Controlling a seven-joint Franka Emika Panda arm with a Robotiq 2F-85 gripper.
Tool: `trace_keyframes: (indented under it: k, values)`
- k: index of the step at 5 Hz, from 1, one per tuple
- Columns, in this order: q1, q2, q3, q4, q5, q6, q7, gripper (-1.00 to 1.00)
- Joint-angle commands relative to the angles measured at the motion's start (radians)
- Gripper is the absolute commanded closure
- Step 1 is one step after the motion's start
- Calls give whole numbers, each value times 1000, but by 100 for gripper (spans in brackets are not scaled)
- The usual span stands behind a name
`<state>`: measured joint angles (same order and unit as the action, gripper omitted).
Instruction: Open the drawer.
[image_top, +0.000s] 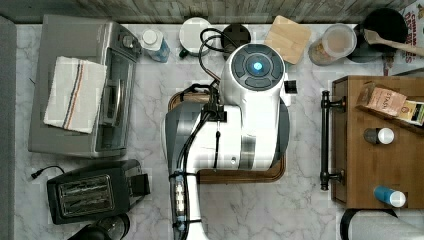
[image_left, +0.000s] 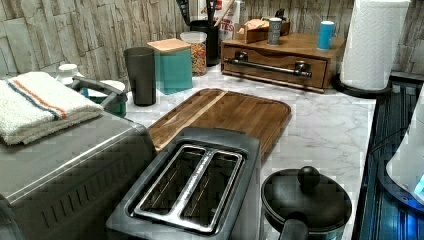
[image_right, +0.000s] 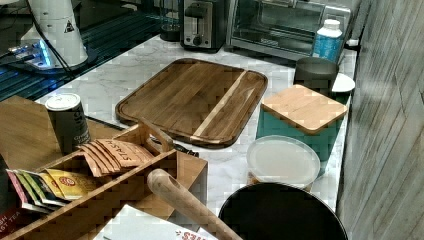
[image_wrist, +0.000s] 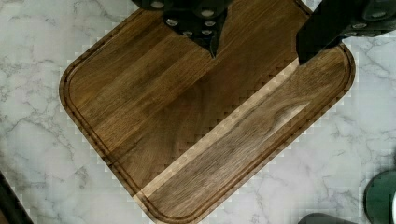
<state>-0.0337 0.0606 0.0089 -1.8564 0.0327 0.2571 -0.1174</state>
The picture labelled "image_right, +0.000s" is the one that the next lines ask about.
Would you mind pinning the teal canister with wooden lid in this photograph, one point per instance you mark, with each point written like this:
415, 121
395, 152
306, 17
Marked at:
303, 114

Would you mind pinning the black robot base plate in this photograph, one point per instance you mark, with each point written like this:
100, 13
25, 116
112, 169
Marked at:
40, 61

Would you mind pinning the wooden utensil handle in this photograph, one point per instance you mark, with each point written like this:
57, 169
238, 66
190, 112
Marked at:
172, 192

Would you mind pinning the dark grey plastic cup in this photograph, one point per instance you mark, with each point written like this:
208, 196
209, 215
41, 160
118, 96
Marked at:
317, 74

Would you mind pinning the wooden tea drawer box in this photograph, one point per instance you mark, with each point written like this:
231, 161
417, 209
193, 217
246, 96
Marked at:
83, 218

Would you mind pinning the clear cereal container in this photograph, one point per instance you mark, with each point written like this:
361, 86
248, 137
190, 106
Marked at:
282, 159

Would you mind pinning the white capped plastic bottle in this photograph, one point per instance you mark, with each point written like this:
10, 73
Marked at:
328, 41

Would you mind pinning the white cardboard box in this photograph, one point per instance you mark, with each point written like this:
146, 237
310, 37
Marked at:
133, 224

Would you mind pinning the stainless steel toaster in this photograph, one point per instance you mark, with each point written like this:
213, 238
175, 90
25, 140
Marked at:
203, 24

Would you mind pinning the orange Stash tea bags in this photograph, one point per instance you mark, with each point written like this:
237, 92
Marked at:
108, 156

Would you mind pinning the wooden cutting board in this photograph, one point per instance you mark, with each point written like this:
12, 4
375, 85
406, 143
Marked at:
196, 101

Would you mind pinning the black utensil crock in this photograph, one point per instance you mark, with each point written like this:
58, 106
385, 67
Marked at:
274, 211

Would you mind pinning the silver toaster oven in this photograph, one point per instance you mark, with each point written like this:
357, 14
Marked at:
284, 28

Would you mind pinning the red tea box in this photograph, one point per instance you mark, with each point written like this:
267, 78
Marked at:
13, 220

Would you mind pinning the cylindrical tin can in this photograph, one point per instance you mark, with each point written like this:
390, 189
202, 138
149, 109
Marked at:
67, 116

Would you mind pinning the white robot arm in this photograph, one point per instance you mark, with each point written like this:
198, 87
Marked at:
55, 34

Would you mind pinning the yellow tea bags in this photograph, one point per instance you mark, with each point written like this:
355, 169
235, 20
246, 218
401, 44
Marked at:
49, 190

